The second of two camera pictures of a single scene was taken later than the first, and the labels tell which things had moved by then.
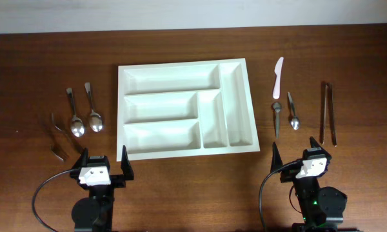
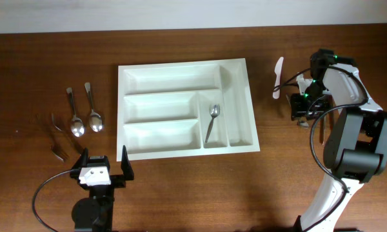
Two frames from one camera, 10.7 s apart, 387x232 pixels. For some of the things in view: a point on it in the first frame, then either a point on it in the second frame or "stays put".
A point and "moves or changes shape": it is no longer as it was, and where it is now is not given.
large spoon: [77, 125] stays put
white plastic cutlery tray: [185, 109] stays put
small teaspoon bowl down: [295, 122] moves or changes shape
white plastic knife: [276, 92] stays put
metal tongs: [326, 92] stays put
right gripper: [276, 161] -> [298, 107]
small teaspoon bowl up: [277, 106] -> [214, 111]
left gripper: [120, 180] stays put
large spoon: [95, 120] stays put
